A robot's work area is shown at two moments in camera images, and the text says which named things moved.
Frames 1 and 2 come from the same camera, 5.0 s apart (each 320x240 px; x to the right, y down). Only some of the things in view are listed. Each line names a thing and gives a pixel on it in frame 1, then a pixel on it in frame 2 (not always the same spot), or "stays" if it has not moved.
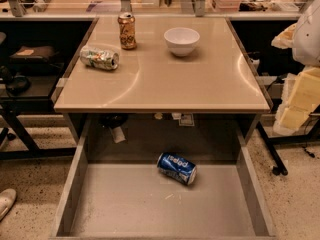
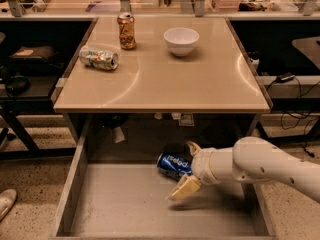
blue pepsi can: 177,167 stays
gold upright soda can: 127,32 stays
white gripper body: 308,37 to 201,164
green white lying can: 99,58 stays
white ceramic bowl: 181,40 stays
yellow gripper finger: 299,98 to 187,186
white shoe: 7,198 stays
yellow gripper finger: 284,40 to 193,147
